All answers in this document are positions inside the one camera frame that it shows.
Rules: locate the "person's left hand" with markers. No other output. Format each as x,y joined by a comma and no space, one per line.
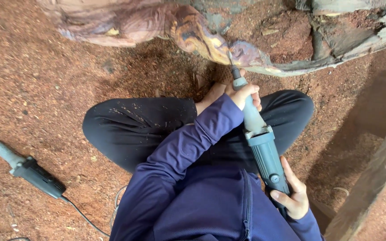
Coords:
238,95

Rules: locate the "person's right hand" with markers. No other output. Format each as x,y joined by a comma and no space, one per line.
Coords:
295,195

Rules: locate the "person's left fingers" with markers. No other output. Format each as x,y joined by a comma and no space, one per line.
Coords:
248,91

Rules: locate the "teal grey die grinder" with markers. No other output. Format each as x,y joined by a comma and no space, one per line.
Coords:
261,140

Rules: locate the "person's bare foot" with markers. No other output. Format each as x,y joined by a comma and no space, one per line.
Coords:
211,97

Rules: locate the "carved reddish wood log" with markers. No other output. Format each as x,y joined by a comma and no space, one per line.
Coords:
193,30

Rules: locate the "person's black trousers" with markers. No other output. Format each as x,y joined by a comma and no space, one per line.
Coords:
129,130

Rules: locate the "person's purple jacket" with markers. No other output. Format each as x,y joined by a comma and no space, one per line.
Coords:
186,207

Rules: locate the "rough wooden beam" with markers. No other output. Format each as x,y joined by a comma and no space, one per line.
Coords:
370,187

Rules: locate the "black grey die grinder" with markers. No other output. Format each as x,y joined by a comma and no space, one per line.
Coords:
34,174

